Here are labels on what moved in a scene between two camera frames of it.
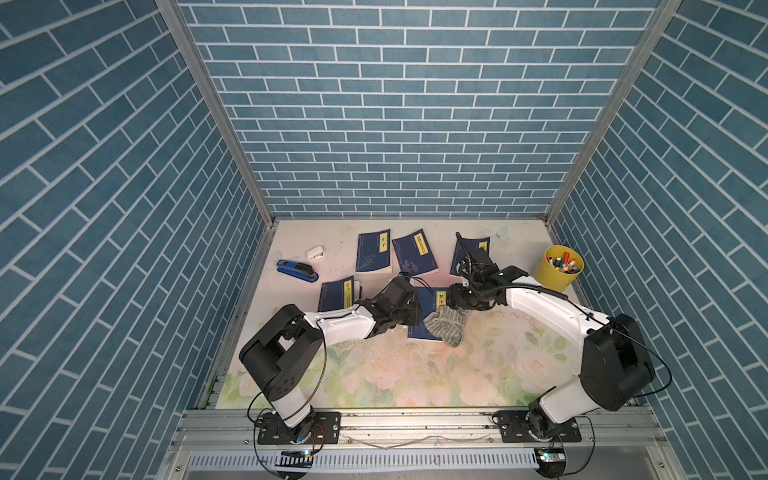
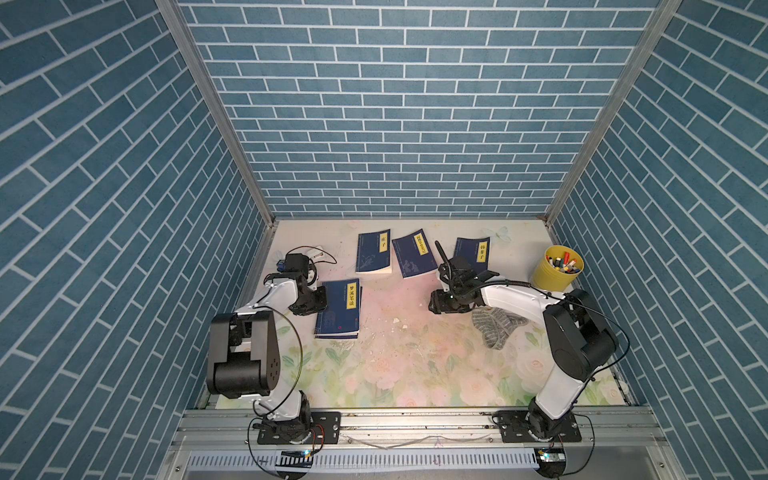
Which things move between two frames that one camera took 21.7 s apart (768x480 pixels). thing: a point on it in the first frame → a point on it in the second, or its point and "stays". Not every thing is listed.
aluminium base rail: [420, 430] stays
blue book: [413, 254] stays
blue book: [428, 302] → [341, 318]
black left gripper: [414, 313] → [320, 304]
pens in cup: [562, 264] stays
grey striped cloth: [448, 324] → [495, 325]
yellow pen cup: [558, 267] stays
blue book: [470, 244] stays
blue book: [373, 253] stays
